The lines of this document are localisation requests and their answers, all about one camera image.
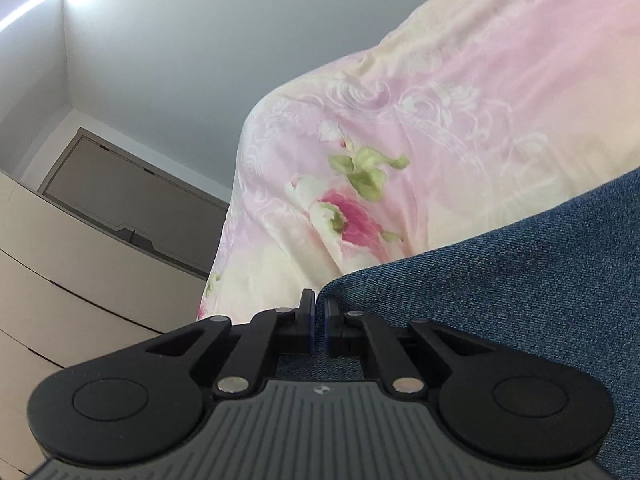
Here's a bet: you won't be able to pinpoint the cream wardrobe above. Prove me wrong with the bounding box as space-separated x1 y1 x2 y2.
0 170 212 477

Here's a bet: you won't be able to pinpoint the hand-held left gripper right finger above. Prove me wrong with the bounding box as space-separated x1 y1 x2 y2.
322 298 502 396

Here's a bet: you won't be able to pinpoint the grey brown door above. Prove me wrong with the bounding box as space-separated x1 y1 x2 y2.
37 127 231 277

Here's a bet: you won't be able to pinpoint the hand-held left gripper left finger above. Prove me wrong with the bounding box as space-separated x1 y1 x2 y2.
136 288 317 397

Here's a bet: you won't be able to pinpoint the pink floral blanket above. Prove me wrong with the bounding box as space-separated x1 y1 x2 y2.
196 0 640 322

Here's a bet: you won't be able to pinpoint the blue denim pants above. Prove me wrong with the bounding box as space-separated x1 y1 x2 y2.
276 167 640 477

